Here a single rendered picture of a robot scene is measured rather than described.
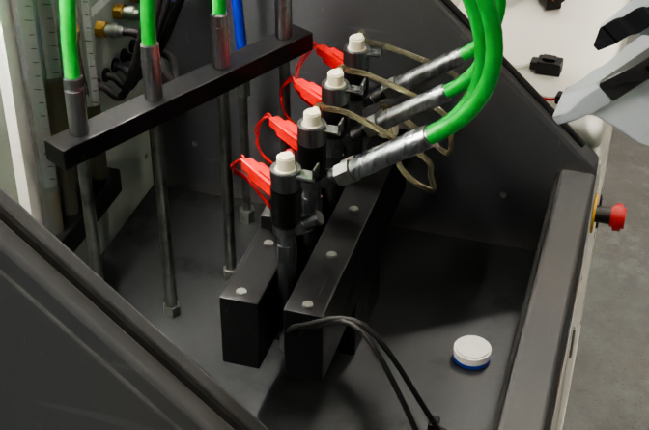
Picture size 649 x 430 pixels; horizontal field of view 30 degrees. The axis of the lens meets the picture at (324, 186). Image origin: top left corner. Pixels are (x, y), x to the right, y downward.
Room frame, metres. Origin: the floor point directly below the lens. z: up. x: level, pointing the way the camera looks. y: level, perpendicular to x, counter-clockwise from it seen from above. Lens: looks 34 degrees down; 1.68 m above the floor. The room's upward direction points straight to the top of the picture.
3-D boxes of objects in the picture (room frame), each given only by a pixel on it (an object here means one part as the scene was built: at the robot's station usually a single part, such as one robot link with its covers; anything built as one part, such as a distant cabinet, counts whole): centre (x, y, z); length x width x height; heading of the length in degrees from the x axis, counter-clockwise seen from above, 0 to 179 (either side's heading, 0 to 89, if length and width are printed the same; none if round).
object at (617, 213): (1.25, -0.36, 0.80); 0.05 x 0.04 x 0.05; 164
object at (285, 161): (0.90, 0.03, 1.10); 0.02 x 0.02 x 0.03
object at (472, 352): (0.95, -0.16, 0.84); 0.04 x 0.04 x 0.01
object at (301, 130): (0.97, 0.00, 0.99); 0.05 x 0.03 x 0.21; 74
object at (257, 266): (1.01, 0.00, 0.91); 0.34 x 0.10 x 0.15; 164
